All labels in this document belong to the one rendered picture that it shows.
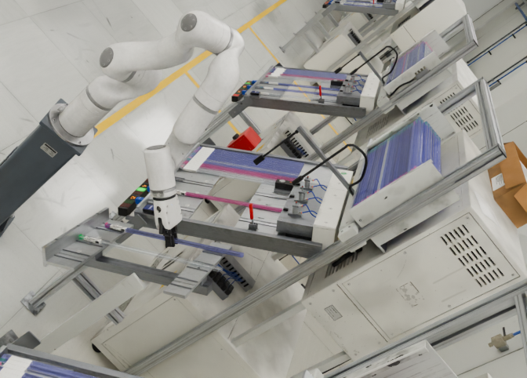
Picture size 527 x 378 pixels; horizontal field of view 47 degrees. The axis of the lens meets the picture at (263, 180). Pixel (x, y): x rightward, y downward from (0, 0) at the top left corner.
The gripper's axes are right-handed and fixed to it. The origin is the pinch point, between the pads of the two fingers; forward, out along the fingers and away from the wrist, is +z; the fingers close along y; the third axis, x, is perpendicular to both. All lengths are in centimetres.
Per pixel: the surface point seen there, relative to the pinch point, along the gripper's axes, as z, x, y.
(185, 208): 1.2, 11.2, 31.8
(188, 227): 5.0, 5.5, 21.8
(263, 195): 4, -12, 54
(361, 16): -34, 59, 634
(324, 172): 4, -30, 86
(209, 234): 7.5, -2.4, 22.7
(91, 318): 24.3, 27.5, -13.8
